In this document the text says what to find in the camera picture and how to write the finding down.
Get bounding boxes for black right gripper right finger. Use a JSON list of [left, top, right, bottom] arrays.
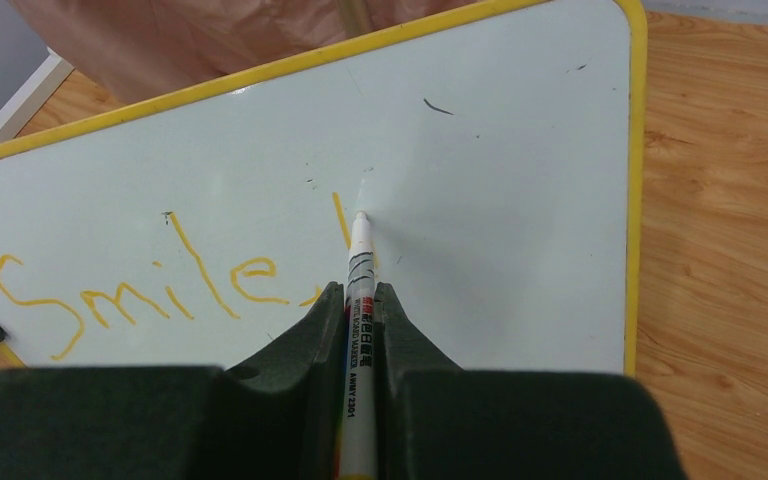
[[374, 283, 686, 479]]

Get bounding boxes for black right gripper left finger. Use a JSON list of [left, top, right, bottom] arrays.
[[0, 282, 346, 479]]

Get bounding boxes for white whiteboard marker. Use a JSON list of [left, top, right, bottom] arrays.
[[335, 212, 378, 479]]

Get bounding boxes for yellow framed whiteboard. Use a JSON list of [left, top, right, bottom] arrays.
[[0, 1, 647, 374]]

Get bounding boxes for white clothes rack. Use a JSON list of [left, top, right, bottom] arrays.
[[0, 0, 373, 143]]

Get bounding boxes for pink shorts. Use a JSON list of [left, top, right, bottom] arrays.
[[6, 0, 485, 105]]

